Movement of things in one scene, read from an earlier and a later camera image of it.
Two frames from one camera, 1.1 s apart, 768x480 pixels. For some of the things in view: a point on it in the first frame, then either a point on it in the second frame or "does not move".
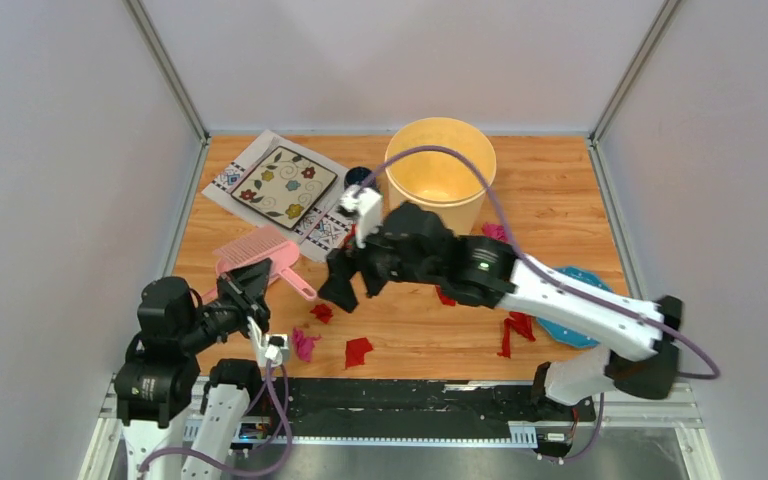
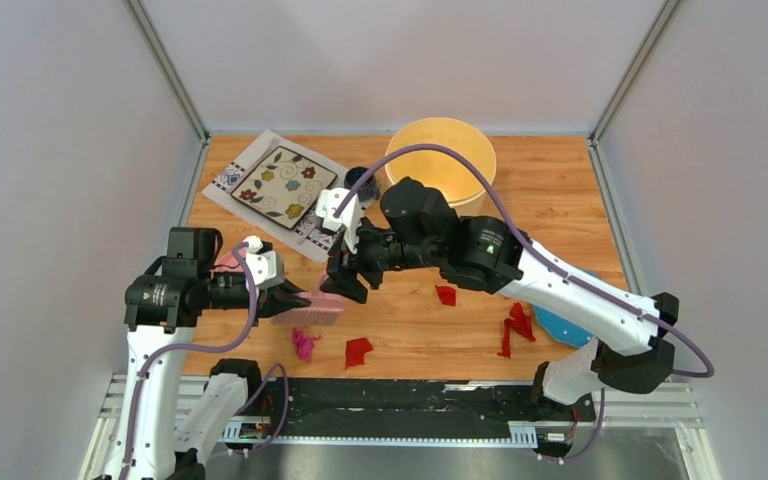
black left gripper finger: [250, 278] -> [279, 297]
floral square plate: [284, 186] does not move
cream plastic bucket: [442, 182] does not move
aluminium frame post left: [166, 67] does not move
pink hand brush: [263, 239] -> [323, 310]
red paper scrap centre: [446, 300] does not move
